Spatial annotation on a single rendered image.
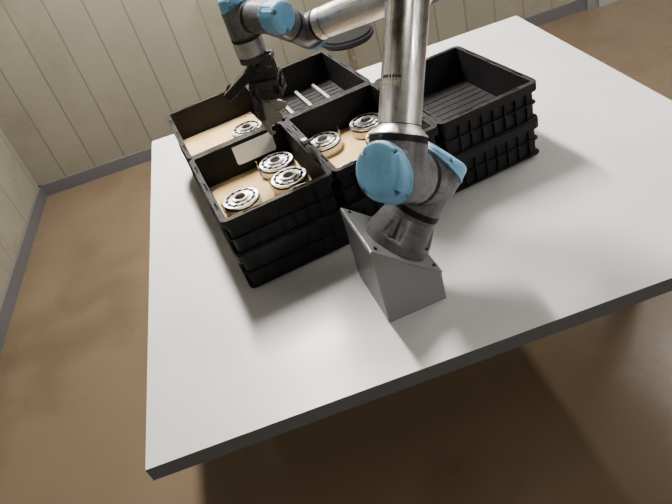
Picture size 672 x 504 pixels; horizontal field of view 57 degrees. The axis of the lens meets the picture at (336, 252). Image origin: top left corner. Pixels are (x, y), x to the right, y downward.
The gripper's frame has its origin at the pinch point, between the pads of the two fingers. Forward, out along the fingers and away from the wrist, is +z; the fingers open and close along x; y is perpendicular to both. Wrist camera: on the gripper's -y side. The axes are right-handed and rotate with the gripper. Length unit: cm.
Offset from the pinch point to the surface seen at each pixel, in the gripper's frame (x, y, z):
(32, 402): -6, -137, 97
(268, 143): 9.3, -5.7, 9.9
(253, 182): -2.0, -10.0, 15.3
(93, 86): 187, -163, 42
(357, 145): 8.7, 20.0, 15.7
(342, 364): -62, 18, 28
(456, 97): 28, 50, 16
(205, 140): 30.7, -34.2, 15.3
